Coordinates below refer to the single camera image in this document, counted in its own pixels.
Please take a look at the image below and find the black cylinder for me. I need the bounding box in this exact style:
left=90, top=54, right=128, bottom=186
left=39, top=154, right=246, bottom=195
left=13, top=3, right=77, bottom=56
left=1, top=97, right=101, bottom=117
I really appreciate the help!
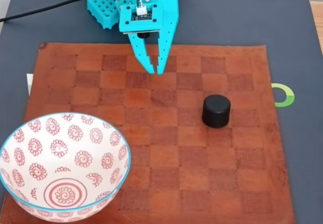
left=201, top=94, right=232, bottom=129

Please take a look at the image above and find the white bowl with red flowers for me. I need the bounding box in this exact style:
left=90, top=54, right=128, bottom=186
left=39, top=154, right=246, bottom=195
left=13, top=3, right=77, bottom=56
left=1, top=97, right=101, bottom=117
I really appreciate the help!
left=0, top=112, right=132, bottom=223

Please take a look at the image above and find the dark grey desk mat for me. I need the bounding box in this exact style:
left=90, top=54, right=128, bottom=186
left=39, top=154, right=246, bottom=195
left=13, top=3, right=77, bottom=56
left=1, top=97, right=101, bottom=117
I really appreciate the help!
left=0, top=0, right=323, bottom=224

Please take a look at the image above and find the brown leather chessboard mat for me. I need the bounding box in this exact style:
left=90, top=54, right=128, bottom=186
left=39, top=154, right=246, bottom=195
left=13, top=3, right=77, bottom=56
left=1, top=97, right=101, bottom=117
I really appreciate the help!
left=0, top=41, right=296, bottom=224

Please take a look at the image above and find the turquoise gripper camera mount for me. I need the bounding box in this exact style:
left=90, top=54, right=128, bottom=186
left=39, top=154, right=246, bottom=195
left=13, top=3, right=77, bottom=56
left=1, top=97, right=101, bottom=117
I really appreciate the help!
left=119, top=3, right=165, bottom=39

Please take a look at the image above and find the black power cable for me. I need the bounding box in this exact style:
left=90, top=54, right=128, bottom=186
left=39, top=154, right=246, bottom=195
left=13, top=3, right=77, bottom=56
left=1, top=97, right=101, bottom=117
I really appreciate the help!
left=0, top=0, right=105, bottom=24

